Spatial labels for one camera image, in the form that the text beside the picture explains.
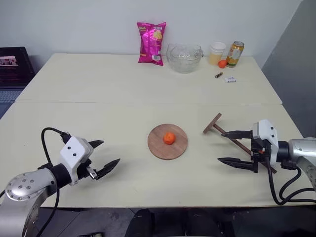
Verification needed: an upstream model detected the plastic cup with juice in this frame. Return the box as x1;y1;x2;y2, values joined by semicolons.
209;41;227;66

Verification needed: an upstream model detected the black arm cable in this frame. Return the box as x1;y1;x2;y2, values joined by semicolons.
267;158;316;206
22;127;72;237

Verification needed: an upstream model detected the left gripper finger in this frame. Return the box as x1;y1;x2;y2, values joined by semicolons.
96;158;121;181
89;140;105;150

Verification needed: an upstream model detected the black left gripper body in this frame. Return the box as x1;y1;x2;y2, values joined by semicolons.
76;159;99;181

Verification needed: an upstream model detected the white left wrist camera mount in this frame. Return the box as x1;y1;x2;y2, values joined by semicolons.
59;136;95;186

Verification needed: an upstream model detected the black laptop computer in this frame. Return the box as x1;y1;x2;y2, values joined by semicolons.
0;46;36;119

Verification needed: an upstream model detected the round wooden cutting board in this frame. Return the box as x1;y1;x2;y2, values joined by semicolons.
147;123;188;160

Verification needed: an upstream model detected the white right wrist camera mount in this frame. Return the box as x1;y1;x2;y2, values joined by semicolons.
252;119;279;165

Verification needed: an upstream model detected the pink chips bag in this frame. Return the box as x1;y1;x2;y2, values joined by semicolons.
136;21;167;66

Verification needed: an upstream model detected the clear glass bowl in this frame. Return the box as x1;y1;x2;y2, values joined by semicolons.
165;43;203;74

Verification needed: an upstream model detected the wooden T-shaped scraper tool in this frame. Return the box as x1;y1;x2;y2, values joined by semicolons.
202;113;277;174

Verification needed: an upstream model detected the dark rounded shape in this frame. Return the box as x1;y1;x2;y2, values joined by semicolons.
125;208;157;237

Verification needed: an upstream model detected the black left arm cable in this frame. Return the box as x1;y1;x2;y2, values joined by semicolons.
22;127;72;237

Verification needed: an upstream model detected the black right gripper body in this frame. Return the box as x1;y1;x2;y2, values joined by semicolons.
250;138;272;164

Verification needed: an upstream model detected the orange round ball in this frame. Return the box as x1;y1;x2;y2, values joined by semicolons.
163;132;176;145

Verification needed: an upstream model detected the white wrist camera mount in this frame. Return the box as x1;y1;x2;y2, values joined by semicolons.
252;119;279;165
59;136;95;186

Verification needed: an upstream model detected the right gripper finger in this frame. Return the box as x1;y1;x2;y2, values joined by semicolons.
217;157;259;173
221;129;254;140

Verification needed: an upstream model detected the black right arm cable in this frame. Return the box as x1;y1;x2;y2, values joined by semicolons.
267;158;316;206

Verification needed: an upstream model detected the yellow green drink can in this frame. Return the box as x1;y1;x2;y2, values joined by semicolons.
226;40;245;68

